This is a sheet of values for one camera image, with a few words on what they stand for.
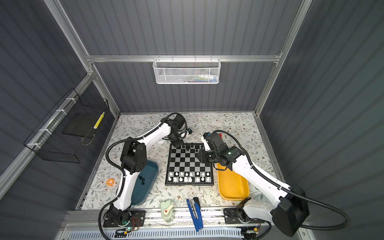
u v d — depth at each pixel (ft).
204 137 2.38
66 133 2.34
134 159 1.91
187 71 3.87
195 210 2.48
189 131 2.99
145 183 2.77
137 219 2.38
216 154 1.89
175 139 2.82
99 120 2.60
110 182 2.81
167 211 2.26
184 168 2.92
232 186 2.79
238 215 2.19
